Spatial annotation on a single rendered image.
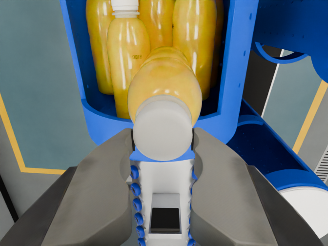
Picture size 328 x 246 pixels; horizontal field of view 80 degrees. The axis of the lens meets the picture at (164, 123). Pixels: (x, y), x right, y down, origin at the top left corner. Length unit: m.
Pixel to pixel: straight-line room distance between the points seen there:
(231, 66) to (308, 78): 1.55
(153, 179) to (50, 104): 1.29
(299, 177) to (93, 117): 0.61
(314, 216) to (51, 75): 1.69
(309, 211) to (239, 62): 0.59
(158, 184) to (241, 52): 0.56
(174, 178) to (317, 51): 0.53
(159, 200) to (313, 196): 0.47
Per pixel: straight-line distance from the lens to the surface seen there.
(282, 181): 0.70
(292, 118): 1.89
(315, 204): 0.76
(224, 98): 0.27
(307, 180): 0.73
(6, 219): 2.76
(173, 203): 0.74
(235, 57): 0.27
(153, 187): 0.75
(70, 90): 1.70
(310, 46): 0.59
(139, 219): 0.80
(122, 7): 0.32
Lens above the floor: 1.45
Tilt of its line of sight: 63 degrees down
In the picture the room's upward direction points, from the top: 177 degrees counter-clockwise
